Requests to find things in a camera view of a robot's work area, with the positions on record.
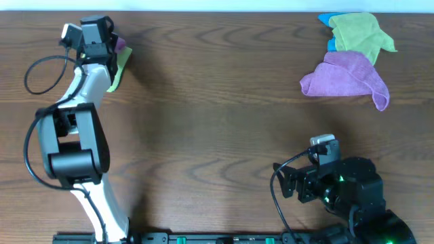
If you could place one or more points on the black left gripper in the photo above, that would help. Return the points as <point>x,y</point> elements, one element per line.
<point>113,57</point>

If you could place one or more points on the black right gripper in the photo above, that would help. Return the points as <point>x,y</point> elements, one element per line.
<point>305,177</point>

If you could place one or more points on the purple cloth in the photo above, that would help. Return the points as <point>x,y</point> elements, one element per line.
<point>120,45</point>
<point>345,74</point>

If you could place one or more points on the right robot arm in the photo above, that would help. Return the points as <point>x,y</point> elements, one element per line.
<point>352,190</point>

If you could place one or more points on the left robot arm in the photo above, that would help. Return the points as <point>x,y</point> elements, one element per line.
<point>71,138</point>

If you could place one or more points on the folded green cloth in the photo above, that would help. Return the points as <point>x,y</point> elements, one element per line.
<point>122,58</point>

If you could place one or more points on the crumpled green cloth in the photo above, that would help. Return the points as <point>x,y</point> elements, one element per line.
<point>359,32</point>

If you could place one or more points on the blue cloth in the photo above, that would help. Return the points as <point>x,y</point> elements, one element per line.
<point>327,18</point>

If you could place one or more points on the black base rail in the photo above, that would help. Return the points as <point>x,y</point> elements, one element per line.
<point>234,238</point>

